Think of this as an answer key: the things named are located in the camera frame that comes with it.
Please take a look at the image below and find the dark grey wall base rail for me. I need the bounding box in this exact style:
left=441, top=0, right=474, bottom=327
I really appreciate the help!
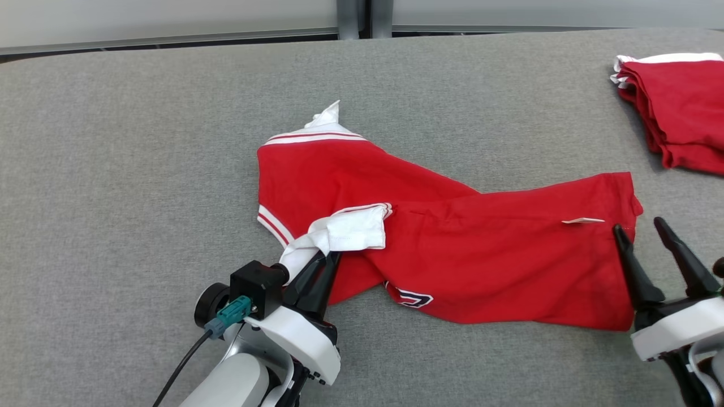
left=0, top=28, right=340, bottom=56

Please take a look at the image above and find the folded red garment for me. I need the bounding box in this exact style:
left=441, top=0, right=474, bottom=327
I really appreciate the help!
left=610, top=53, right=724, bottom=176

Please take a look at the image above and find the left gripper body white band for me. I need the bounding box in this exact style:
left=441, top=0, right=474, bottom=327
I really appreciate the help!
left=246, top=294, right=341, bottom=385

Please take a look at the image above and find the red jersey with number print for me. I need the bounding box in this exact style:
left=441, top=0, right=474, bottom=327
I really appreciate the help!
left=256, top=101, right=644, bottom=331

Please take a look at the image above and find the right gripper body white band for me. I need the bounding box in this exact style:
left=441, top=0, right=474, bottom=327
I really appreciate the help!
left=631, top=291, right=724, bottom=362

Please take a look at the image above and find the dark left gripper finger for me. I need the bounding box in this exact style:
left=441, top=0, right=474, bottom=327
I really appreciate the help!
left=300, top=253, right=342, bottom=317
left=283, top=252, right=327, bottom=300

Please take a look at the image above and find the grey door frame post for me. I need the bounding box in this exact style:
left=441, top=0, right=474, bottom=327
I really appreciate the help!
left=337, top=0, right=365, bottom=40
left=370, top=0, right=394, bottom=39

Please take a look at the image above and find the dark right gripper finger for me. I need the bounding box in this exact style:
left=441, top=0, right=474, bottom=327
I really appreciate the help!
left=614, top=224, right=667, bottom=310
left=654, top=217, right=722, bottom=298

